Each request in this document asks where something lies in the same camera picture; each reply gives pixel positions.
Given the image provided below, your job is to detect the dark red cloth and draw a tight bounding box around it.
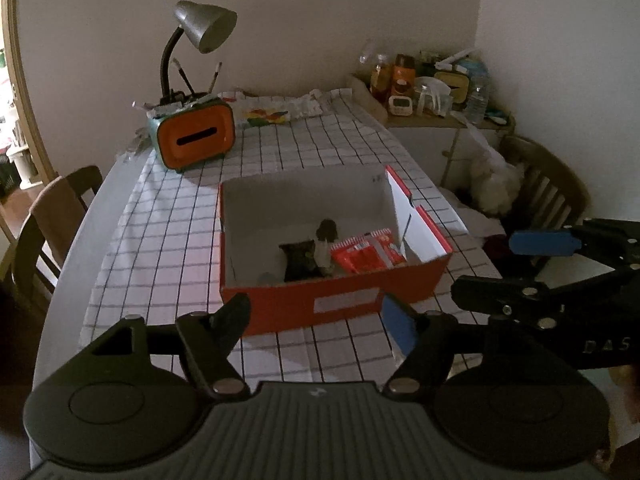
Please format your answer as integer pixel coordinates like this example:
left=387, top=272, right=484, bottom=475
left=482, top=234, right=512, bottom=262

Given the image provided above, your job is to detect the clear water bottle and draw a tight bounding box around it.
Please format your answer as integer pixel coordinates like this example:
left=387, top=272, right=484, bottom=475
left=465, top=62, right=490, bottom=124

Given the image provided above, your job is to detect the crumpled colourful printed cloth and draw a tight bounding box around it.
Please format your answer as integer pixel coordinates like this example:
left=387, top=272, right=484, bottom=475
left=220, top=87, right=351, bottom=129

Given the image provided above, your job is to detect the red snack packet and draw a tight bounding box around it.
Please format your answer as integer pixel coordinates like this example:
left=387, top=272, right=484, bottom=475
left=330, top=237, right=386, bottom=275
left=372, top=228, right=408, bottom=266

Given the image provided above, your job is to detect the grey desk lamp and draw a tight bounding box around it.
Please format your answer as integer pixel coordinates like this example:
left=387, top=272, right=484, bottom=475
left=160, top=1, right=238, bottom=103

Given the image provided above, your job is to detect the white cloth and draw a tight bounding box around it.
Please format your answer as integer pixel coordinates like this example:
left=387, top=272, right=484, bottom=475
left=450, top=200, right=507, bottom=242

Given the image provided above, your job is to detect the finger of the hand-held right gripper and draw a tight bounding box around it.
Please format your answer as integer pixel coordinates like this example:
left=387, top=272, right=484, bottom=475
left=509, top=217, right=640, bottom=266
left=451, top=260, right=640, bottom=331

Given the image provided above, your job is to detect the red and white cardboard box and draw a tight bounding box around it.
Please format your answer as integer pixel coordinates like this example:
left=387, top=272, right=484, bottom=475
left=218, top=164, right=455, bottom=337

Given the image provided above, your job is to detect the cloth-covered wooden chair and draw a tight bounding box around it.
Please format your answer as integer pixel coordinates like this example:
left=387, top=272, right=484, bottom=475
left=10, top=165, right=106, bottom=307

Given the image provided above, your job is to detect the white cabinet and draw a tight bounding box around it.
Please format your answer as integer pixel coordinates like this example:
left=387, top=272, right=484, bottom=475
left=387, top=114, right=516, bottom=196

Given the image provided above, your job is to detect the amber glass bottle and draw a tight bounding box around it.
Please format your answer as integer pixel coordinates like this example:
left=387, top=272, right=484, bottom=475
left=370, top=54, right=392, bottom=104

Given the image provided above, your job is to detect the yellow box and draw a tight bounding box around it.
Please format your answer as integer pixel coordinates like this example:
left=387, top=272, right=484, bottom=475
left=434, top=71, right=471, bottom=104

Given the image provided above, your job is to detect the orange bottle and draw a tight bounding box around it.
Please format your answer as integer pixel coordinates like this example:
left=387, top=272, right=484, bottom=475
left=391, top=54, right=416, bottom=101

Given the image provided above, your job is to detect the wooden slatted chair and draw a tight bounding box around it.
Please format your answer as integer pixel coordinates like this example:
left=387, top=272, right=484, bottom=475
left=500, top=135, right=592, bottom=241

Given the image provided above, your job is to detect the clear plastic jug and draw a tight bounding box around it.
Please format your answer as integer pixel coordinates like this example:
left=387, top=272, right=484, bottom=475
left=412, top=77, right=454, bottom=116

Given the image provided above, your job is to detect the orange tissue box organizer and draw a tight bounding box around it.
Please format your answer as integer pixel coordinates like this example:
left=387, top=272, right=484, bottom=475
left=146, top=94, right=236, bottom=171

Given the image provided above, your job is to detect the black snack packet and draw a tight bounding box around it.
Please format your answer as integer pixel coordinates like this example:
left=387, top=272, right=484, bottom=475
left=278, top=240, right=321, bottom=282

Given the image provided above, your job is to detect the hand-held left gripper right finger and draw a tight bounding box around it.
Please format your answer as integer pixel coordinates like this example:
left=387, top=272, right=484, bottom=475
left=381, top=292, right=541, bottom=404

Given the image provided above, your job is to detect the checkered white tablecloth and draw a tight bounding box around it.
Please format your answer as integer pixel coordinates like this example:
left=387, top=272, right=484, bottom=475
left=80, top=87, right=506, bottom=386

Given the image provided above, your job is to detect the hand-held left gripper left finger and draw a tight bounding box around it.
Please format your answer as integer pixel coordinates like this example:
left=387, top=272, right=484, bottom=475
left=87, top=292, right=252, bottom=402

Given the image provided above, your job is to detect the small brown-capped bottle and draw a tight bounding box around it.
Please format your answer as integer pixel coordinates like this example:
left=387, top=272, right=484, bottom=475
left=314, top=218, right=340, bottom=277

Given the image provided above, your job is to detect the white fluffy plush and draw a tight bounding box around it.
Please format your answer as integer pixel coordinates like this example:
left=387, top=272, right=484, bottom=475
left=467, top=127, right=526, bottom=217

